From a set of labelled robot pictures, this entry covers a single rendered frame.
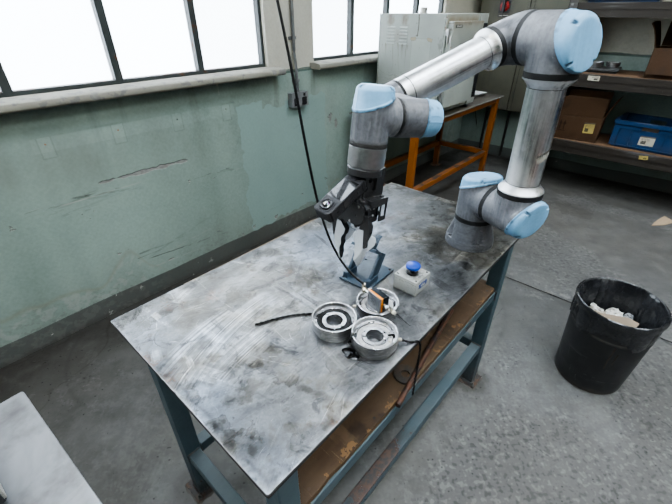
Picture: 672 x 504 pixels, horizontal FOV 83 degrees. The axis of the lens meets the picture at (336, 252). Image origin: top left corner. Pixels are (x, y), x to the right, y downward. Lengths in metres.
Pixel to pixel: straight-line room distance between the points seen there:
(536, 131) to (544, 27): 0.22
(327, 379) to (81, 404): 1.45
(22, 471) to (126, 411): 0.95
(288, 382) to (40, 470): 0.51
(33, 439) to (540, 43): 1.37
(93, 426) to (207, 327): 1.09
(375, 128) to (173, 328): 0.65
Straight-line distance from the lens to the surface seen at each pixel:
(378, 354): 0.84
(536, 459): 1.82
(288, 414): 0.78
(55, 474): 1.02
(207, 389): 0.85
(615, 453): 1.98
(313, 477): 1.00
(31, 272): 2.27
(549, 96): 1.05
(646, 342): 1.92
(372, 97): 0.73
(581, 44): 1.02
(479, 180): 1.19
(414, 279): 1.02
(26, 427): 1.13
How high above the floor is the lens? 1.44
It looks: 32 degrees down
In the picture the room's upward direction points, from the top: straight up
